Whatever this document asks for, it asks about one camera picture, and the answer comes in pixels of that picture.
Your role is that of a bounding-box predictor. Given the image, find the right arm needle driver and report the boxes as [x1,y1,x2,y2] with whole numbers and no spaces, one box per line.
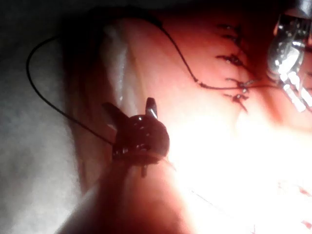
[111,114,171,165]

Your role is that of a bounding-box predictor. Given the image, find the grey cloth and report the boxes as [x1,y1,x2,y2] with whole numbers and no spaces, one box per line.
[0,14,82,234]

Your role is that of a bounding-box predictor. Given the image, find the black stitching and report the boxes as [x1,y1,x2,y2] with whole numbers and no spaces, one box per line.
[215,22,260,114]

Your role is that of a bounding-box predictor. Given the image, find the black thread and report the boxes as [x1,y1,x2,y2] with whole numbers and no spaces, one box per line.
[26,18,283,145]

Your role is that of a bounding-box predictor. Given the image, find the left arm needle driver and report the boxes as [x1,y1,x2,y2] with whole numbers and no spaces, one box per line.
[267,13,312,82]

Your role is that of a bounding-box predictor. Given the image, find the right arm needle driver jaw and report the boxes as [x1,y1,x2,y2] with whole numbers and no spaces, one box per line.
[145,97,159,121]
[101,101,129,130]

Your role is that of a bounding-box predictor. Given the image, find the left arm needle driver jaw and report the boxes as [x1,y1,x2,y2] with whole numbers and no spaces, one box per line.
[281,79,307,113]
[290,69,312,108]

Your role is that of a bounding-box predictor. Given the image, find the tissue pad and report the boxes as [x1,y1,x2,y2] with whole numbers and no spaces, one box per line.
[60,7,312,234]

